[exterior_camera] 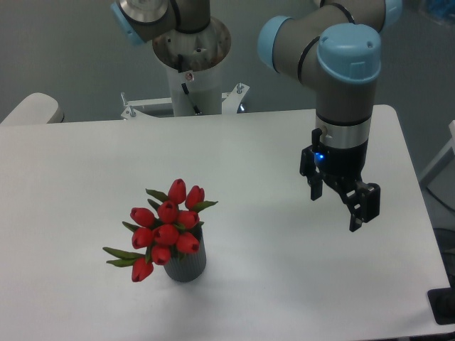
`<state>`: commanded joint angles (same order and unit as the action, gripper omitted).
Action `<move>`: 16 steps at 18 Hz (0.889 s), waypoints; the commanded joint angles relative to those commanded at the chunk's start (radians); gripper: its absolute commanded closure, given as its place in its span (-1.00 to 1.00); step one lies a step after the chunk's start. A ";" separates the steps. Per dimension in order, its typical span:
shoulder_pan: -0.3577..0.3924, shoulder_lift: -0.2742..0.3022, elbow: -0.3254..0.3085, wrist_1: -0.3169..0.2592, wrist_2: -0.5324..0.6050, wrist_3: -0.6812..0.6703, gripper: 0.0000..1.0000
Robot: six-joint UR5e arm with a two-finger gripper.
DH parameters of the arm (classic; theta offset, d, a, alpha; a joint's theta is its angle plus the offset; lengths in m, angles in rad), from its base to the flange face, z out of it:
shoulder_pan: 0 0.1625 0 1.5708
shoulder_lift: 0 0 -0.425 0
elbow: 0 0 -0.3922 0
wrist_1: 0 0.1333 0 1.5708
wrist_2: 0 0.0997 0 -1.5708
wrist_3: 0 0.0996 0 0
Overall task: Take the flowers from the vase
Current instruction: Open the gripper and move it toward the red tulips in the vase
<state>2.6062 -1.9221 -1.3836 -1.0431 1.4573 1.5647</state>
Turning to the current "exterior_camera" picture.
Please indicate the dark grey ribbed vase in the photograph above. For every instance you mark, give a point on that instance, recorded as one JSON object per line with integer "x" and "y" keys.
{"x": 189, "y": 257}

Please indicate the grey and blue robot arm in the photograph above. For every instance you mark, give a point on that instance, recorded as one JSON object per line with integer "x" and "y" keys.
{"x": 335, "y": 51}

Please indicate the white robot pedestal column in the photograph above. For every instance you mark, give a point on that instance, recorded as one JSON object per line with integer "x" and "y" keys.
{"x": 194, "y": 58}

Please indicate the black device at table edge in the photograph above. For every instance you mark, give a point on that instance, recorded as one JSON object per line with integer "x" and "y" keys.
{"x": 442, "y": 304}

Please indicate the white furniture at right edge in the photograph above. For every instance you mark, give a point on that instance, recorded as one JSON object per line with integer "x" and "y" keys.
{"x": 442, "y": 159}

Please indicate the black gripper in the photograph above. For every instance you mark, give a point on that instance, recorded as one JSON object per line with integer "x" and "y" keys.
{"x": 340, "y": 169}

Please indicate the red tulip bouquet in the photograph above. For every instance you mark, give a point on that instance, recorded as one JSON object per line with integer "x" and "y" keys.
{"x": 156, "y": 230}

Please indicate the white metal base bracket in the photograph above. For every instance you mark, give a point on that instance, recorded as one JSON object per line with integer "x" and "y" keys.
{"x": 185, "y": 101}

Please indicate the white chair armrest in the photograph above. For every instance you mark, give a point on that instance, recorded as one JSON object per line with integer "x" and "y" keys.
{"x": 37, "y": 108}

